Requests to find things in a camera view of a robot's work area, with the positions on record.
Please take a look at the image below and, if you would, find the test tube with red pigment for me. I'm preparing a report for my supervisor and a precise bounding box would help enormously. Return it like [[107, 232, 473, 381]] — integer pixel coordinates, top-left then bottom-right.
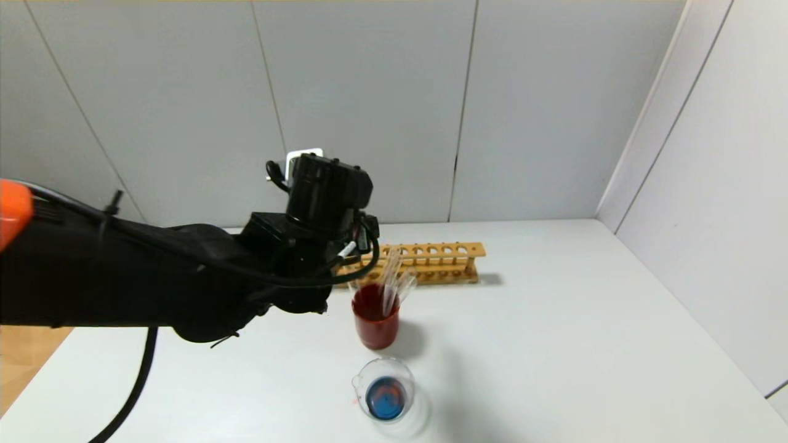
[[380, 246, 403, 316]]

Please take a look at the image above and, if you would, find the wooden test tube rack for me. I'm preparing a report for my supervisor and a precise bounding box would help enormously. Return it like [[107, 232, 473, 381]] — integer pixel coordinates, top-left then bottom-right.
[[336, 242, 486, 289]]

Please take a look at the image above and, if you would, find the red cup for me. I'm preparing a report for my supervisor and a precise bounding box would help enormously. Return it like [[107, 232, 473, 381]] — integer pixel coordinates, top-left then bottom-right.
[[352, 283, 401, 350]]

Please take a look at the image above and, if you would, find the clear glass beaker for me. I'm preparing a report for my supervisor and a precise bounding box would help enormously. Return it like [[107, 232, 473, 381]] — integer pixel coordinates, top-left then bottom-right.
[[352, 357, 425, 431]]

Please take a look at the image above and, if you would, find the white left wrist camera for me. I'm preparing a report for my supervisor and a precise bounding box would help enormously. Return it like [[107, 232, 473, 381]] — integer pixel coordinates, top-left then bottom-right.
[[286, 148, 324, 180]]

